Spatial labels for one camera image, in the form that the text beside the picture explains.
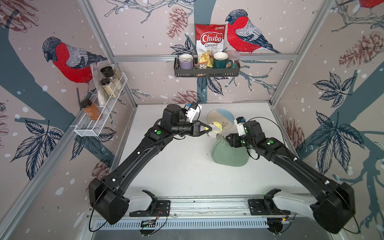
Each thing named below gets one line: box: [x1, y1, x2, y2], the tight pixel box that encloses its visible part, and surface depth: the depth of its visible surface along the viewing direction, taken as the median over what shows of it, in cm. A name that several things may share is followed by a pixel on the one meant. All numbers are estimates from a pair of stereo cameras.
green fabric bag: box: [211, 137, 250, 167], surface depth 82 cm
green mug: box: [213, 51, 233, 69], surface depth 85 cm
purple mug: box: [178, 53, 194, 70], surface depth 84 cm
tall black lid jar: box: [100, 66, 123, 91], surface depth 81 cm
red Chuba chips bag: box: [195, 23, 226, 61], surface depth 81 cm
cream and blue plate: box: [207, 108, 235, 131], surface depth 117 cm
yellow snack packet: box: [197, 50, 214, 68], surface depth 87 cm
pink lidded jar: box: [226, 50, 241, 69], surface depth 87 cm
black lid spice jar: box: [100, 78, 119, 98], surface depth 78 cm
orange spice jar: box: [80, 99, 102, 121], surface depth 68 cm
